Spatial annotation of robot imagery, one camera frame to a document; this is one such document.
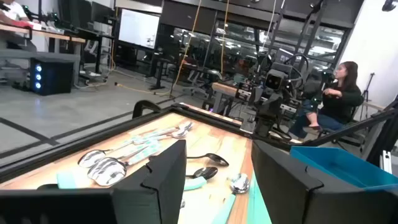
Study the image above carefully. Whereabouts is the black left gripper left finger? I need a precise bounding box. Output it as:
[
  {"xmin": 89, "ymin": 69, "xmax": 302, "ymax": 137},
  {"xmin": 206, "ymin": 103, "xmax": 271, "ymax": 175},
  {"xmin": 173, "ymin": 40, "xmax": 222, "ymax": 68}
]
[{"xmin": 111, "ymin": 139, "xmax": 188, "ymax": 224}]

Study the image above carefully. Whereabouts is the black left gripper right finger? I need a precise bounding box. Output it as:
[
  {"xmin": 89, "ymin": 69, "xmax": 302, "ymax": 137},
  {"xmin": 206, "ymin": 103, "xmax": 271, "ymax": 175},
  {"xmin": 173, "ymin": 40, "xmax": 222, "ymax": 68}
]
[{"xmin": 251, "ymin": 139, "xmax": 398, "ymax": 224}]

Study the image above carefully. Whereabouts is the black spoon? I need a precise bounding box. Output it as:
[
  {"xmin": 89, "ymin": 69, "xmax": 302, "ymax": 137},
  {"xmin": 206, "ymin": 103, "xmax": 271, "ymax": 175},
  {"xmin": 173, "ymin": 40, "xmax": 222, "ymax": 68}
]
[
  {"xmin": 36, "ymin": 183, "xmax": 59, "ymax": 191},
  {"xmin": 185, "ymin": 166, "xmax": 219, "ymax": 181},
  {"xmin": 185, "ymin": 152, "xmax": 230, "ymax": 167}
]

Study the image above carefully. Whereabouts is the patterned-handle silver spoon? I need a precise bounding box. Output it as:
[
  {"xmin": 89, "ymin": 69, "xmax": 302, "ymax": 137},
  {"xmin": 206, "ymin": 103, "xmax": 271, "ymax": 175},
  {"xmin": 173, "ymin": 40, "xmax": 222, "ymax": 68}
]
[
  {"xmin": 86, "ymin": 136, "xmax": 162, "ymax": 183},
  {"xmin": 90, "ymin": 141, "xmax": 162, "ymax": 188},
  {"xmin": 133, "ymin": 128, "xmax": 189, "ymax": 147},
  {"xmin": 139, "ymin": 121, "xmax": 194, "ymax": 141},
  {"xmin": 77, "ymin": 140, "xmax": 137, "ymax": 169}
]

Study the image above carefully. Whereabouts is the wooden workstation table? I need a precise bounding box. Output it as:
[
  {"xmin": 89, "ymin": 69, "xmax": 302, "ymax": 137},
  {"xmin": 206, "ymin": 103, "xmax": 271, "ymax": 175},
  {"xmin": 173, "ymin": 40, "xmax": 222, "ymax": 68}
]
[{"xmin": 211, "ymin": 82, "xmax": 242, "ymax": 114}]

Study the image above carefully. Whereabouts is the blue plastic bin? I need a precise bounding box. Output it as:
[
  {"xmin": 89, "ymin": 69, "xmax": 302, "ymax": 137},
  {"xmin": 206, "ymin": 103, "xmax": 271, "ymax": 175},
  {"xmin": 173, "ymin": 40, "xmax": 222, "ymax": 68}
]
[{"xmin": 289, "ymin": 145, "xmax": 398, "ymax": 192}]

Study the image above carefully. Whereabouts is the seated person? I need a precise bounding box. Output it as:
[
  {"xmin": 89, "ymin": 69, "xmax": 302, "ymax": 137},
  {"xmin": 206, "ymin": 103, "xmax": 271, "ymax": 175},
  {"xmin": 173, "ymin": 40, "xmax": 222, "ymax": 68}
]
[{"xmin": 289, "ymin": 60, "xmax": 364, "ymax": 141}]

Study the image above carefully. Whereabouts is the grey office chair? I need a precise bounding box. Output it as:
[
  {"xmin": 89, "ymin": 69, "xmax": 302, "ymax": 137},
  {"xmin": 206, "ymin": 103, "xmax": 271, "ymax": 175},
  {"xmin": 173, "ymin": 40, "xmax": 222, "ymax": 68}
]
[{"xmin": 183, "ymin": 68, "xmax": 223, "ymax": 98}]

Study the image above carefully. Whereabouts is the silver aluminium profile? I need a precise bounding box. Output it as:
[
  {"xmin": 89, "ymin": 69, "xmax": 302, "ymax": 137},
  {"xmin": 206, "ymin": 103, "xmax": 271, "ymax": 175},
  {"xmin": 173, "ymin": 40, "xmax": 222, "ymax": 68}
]
[{"xmin": 379, "ymin": 150, "xmax": 393, "ymax": 174}]

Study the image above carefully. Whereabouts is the white board screen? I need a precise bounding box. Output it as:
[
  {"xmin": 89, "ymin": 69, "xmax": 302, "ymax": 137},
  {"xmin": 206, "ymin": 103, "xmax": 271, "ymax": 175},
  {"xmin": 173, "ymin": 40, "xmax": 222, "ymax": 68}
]
[{"xmin": 118, "ymin": 8, "xmax": 160, "ymax": 50}]

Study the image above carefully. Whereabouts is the black computer with blue lights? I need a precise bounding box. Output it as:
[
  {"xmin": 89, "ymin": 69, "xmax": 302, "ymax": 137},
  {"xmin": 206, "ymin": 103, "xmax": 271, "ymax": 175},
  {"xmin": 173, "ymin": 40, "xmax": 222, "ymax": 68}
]
[{"xmin": 29, "ymin": 57, "xmax": 75, "ymax": 96}]

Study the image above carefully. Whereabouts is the long wooden desk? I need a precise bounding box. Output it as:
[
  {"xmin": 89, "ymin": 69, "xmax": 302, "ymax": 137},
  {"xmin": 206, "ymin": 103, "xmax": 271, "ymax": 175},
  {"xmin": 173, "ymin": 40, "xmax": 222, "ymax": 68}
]
[{"xmin": 0, "ymin": 23, "xmax": 86, "ymax": 54}]

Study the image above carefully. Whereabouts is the person at wooden desk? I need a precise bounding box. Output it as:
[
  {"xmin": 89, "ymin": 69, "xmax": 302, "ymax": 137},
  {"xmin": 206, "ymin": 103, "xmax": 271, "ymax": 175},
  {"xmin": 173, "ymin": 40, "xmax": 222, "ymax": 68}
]
[{"xmin": 0, "ymin": 0, "xmax": 32, "ymax": 29}]

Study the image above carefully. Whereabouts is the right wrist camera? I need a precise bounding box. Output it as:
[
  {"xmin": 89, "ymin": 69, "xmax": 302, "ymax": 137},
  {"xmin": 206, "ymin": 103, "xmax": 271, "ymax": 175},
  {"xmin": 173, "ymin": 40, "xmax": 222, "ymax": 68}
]
[{"xmin": 265, "ymin": 68, "xmax": 285, "ymax": 92}]

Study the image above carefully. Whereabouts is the yellow hanging cable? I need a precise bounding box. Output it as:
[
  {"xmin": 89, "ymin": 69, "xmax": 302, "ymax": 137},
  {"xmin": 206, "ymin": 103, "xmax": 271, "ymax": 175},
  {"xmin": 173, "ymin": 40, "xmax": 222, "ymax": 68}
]
[
  {"xmin": 172, "ymin": 0, "xmax": 203, "ymax": 94},
  {"xmin": 220, "ymin": 0, "xmax": 230, "ymax": 75}
]

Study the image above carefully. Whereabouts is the black clamp handle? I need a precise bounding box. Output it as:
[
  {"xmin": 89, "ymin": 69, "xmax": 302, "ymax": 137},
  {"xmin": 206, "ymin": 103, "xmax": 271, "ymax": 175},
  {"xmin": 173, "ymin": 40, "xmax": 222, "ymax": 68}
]
[{"xmin": 132, "ymin": 99, "xmax": 162, "ymax": 119}]

